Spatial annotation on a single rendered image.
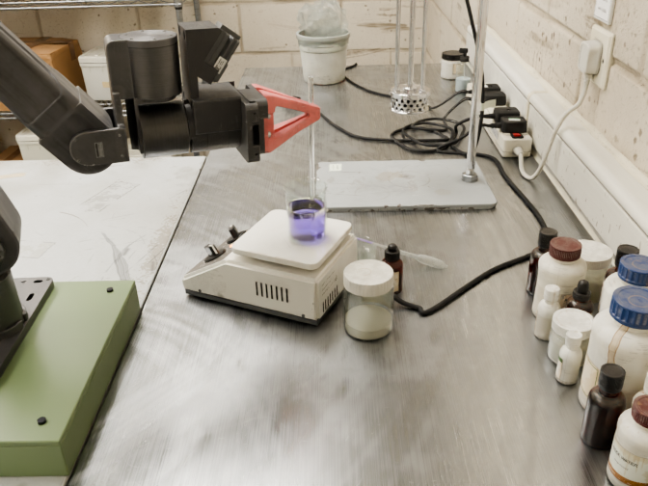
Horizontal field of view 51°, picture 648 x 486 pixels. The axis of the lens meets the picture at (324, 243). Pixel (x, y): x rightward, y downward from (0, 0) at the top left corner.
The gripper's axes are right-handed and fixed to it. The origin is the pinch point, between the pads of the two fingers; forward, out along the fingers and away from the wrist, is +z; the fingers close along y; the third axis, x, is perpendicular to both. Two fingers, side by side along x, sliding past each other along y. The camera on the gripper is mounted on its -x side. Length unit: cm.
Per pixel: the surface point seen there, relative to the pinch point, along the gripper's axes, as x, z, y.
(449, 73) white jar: 21, 69, 83
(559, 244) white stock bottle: 14.0, 25.1, -15.9
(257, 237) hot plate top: 16.2, -6.5, 2.3
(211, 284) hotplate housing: 22.3, -12.7, 3.1
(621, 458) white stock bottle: 20.6, 13.7, -40.4
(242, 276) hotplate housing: 19.7, -9.4, -0.4
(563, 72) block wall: 7, 60, 30
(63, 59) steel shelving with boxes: 42, -25, 231
